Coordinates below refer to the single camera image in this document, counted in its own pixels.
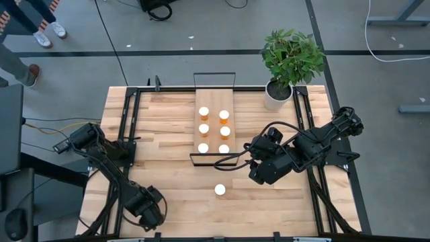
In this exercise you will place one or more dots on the black computer mouse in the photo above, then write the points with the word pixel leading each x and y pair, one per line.
pixel 16 224

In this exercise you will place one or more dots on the black metal station frame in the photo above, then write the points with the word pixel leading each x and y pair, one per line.
pixel 168 89

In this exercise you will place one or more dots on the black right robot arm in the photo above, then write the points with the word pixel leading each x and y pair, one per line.
pixel 322 134

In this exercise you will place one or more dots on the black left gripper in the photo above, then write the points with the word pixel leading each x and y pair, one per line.
pixel 152 218

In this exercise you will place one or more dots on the amber pill bottle white cap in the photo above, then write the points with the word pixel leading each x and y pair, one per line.
pixel 203 111
pixel 203 128
pixel 225 131
pixel 203 148
pixel 224 115
pixel 224 148
pixel 220 189

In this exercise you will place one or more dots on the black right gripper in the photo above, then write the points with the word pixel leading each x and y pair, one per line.
pixel 270 169

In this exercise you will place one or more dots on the green plant in white pot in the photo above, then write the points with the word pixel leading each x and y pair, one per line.
pixel 289 60

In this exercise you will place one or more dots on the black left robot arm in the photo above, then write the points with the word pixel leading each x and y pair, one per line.
pixel 111 171

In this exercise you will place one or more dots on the black side desk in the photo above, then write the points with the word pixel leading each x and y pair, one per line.
pixel 16 188
pixel 10 127

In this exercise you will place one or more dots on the person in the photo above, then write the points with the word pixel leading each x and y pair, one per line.
pixel 13 64
pixel 58 29

